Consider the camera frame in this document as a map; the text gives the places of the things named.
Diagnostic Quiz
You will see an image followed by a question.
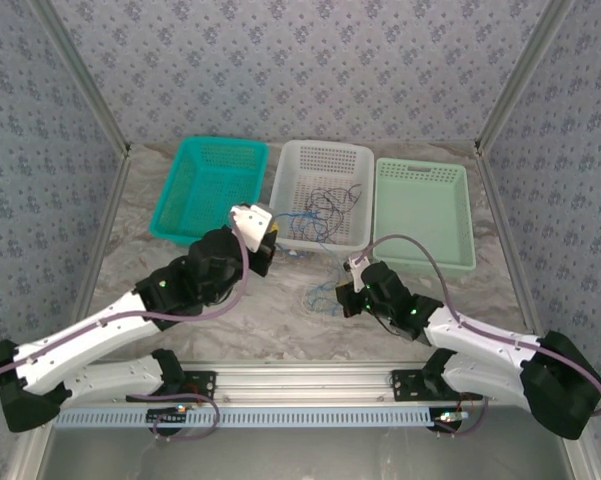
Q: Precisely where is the white cable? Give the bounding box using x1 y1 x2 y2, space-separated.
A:
287 247 331 321

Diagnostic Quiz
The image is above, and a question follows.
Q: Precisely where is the black cable bundle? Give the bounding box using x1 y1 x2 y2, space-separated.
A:
292 183 364 241

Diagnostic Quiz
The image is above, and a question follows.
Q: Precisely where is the white slotted plastic basket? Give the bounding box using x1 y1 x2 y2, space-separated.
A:
265 139 375 253

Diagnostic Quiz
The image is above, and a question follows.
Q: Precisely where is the mint green perforated basket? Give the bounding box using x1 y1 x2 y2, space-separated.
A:
371 157 478 280

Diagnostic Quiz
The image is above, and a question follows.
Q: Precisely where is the teal slotted plastic basket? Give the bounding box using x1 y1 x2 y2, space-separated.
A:
148 136 271 247

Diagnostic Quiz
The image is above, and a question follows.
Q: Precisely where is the small adapter circuit board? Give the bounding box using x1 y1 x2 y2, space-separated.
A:
147 405 190 424
432 409 470 427

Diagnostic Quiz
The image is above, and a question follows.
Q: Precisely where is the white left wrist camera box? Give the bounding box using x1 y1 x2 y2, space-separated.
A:
228 202 277 253

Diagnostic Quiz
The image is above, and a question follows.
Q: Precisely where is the aluminium frame side rail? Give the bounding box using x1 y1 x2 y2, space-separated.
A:
72 144 131 321
474 144 541 341

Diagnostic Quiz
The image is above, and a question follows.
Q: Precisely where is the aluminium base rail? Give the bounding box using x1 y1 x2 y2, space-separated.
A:
99 362 486 404

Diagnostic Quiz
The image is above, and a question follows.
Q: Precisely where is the mauve base cable loop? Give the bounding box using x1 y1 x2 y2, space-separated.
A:
432 394 490 437
126 392 222 444

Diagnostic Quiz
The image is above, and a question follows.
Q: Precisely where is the white slotted cable duct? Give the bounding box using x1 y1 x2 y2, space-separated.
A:
54 405 444 429

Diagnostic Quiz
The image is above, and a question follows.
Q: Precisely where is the aluminium frame post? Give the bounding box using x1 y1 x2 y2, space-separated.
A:
32 0 132 156
476 0 576 151

